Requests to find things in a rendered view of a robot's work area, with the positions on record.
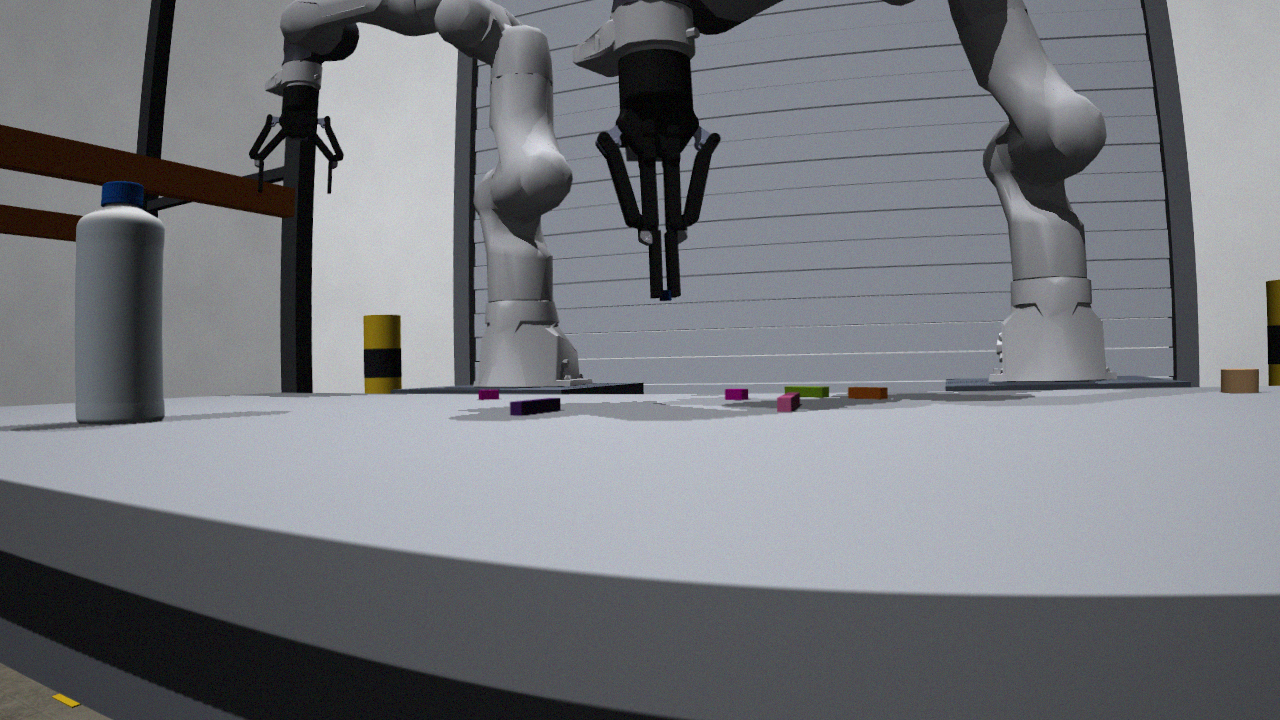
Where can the brown cylinder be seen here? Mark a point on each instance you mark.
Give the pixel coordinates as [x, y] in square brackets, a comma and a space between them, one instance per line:
[1239, 380]

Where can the dark purple rod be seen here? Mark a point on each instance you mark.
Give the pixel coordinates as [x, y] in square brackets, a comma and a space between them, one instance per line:
[528, 407]

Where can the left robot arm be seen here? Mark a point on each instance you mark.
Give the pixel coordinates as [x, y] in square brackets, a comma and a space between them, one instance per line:
[1053, 133]

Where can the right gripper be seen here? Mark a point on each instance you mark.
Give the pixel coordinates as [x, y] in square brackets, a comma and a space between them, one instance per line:
[298, 119]

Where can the white plastic bottle with blue cap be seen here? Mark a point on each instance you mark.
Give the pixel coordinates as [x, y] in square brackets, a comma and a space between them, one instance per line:
[118, 310]

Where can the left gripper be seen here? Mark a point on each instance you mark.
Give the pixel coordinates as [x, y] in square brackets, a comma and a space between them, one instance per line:
[658, 122]

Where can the lime green rod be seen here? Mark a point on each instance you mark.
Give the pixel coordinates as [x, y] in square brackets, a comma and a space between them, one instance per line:
[807, 391]

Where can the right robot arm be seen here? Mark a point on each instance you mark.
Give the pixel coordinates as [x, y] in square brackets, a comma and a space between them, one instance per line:
[522, 346]

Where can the orange rod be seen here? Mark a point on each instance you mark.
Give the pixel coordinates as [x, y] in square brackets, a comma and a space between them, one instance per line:
[867, 392]

